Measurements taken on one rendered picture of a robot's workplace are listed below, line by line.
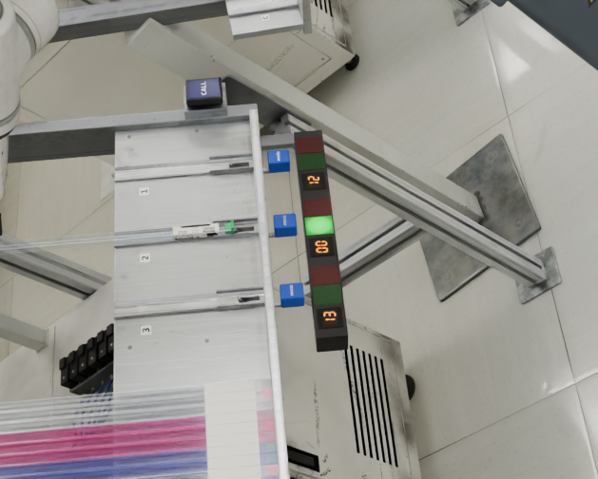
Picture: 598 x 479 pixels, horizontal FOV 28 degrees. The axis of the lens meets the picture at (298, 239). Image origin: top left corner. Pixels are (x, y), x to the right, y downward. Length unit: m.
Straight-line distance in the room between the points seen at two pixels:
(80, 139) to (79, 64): 1.00
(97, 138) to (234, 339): 0.40
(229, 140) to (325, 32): 1.04
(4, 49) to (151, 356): 0.43
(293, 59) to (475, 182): 0.58
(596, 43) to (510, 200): 0.74
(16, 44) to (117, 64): 1.41
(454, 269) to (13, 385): 0.85
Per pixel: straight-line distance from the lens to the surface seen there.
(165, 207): 1.60
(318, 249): 1.56
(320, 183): 1.62
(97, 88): 2.77
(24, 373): 2.17
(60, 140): 1.72
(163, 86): 2.76
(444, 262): 2.33
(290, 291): 1.50
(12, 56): 1.31
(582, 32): 1.57
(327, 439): 1.98
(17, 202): 3.97
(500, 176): 2.33
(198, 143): 1.67
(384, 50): 2.76
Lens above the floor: 1.62
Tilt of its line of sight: 37 degrees down
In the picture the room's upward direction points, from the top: 64 degrees counter-clockwise
